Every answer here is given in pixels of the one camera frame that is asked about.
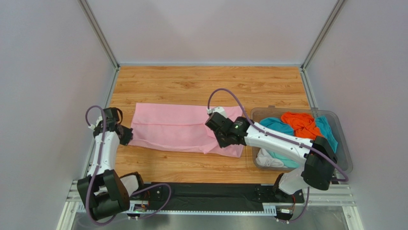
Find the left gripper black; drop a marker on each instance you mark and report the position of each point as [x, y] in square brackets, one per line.
[129, 136]

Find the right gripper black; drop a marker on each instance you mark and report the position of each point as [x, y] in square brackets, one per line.
[215, 121]

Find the pink t shirt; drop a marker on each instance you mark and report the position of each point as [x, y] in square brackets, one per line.
[178, 128]

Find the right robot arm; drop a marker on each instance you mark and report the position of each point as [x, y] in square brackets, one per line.
[315, 158]

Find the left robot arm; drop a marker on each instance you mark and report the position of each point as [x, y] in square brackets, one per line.
[104, 193]

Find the white t shirt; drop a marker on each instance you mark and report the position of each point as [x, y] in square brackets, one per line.
[266, 159]

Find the mint green t shirt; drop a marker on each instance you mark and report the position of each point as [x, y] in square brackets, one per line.
[286, 161]

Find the orange t shirt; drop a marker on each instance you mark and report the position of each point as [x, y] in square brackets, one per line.
[303, 124]

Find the clear plastic bin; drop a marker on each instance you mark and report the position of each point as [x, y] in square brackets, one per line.
[343, 155]

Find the teal t shirt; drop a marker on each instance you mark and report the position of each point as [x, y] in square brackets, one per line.
[321, 122]

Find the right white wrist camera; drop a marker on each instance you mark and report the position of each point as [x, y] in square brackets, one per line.
[218, 109]

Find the aluminium frame rail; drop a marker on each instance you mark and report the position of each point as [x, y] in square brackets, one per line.
[334, 209]

